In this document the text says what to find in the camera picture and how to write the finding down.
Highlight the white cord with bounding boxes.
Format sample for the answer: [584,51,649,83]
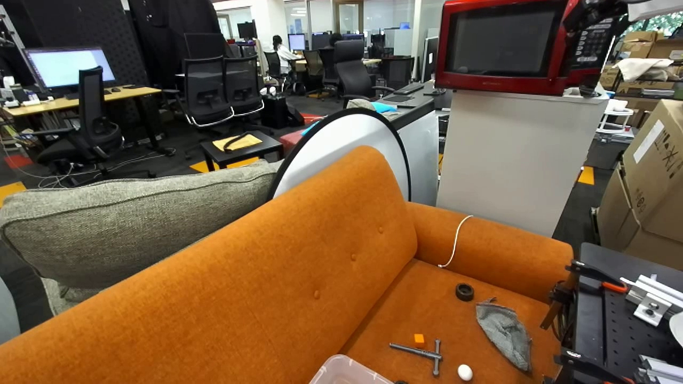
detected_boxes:
[437,213,474,271]

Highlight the white round reflector panel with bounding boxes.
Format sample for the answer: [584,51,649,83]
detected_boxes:
[271,109,413,205]

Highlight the orange handled clamp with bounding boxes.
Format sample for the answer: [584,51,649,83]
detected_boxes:
[565,259,633,298]

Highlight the large cardboard box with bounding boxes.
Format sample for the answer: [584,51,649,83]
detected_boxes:
[596,97,683,272]

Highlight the stacked cardboard boxes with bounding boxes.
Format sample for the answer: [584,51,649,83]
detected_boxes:
[597,28,683,97]

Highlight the silver metal bracket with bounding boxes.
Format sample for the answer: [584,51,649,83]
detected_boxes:
[618,272,683,328]

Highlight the grey crumpled cloth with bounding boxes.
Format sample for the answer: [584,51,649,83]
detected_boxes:
[474,298,535,375]

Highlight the black table with yellow pad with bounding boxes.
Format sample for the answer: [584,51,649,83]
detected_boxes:
[198,128,285,171]

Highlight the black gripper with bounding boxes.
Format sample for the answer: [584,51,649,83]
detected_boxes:
[582,0,631,21]

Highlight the lit computer monitor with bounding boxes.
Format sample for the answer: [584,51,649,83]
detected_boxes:
[24,46,119,91]

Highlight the orange fabric sofa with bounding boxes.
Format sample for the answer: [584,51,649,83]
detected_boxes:
[0,145,577,384]

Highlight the black perforated breadboard table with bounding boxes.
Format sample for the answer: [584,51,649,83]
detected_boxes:
[556,241,683,384]

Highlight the grey pillow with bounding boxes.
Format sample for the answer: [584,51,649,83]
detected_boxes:
[0,160,284,317]

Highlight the white pedestal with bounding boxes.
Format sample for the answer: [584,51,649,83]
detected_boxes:
[435,87,612,239]

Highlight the black office chair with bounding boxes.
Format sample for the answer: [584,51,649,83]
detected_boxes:
[331,35,379,101]
[223,55,267,119]
[33,65,124,165]
[180,55,236,129]

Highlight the red microwave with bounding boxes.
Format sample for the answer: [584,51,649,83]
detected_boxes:
[434,0,627,97]

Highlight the white counter cabinet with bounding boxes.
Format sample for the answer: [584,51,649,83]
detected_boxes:
[346,83,444,207]

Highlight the wooden office desk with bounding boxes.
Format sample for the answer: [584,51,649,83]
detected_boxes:
[4,84,165,119]

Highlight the clear plastic bin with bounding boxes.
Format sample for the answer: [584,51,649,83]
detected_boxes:
[307,352,394,384]

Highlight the metal T-handle tool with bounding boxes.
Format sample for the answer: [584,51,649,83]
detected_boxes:
[387,337,446,380]

